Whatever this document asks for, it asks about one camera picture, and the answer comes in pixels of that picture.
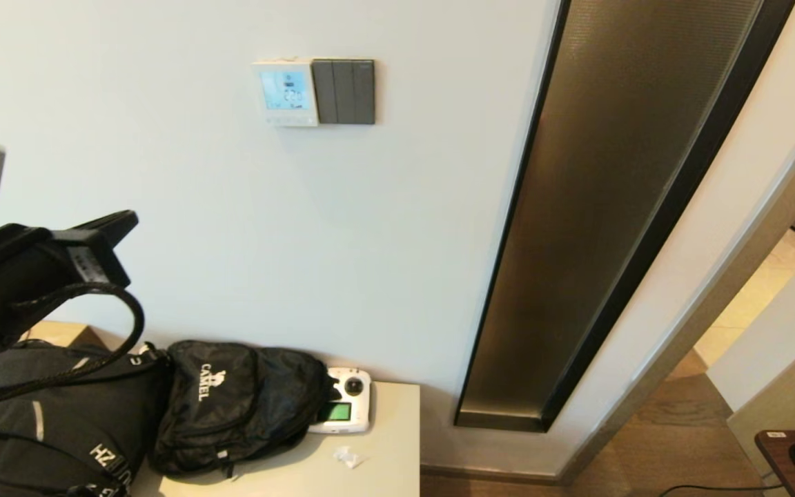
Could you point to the white remote controller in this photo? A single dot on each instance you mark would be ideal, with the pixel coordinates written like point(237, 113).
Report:
point(352, 407)

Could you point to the black Camel backpack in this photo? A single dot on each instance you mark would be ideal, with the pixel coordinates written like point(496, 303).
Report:
point(232, 414)

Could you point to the black backpack with grey stripes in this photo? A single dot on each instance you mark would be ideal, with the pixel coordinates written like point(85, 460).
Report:
point(38, 442)

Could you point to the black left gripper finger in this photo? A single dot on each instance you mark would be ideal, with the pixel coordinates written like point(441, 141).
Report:
point(118, 224)

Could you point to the grey door frame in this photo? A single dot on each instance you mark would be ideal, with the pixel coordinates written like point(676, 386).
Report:
point(715, 297)

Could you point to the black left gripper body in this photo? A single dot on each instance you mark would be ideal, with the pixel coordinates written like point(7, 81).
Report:
point(18, 276)

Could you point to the crumpled clear plastic wrapper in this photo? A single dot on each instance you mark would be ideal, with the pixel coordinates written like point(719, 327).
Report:
point(349, 458)

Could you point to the white wall thermostat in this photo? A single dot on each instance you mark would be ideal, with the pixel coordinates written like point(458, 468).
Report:
point(285, 93)

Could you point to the beige cabinet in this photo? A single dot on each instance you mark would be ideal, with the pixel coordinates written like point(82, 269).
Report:
point(390, 428)

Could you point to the grey wall light switch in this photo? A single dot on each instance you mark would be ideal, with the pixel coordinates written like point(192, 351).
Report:
point(346, 93)

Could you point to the light wooden desk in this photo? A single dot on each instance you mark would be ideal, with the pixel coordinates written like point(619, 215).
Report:
point(66, 333)

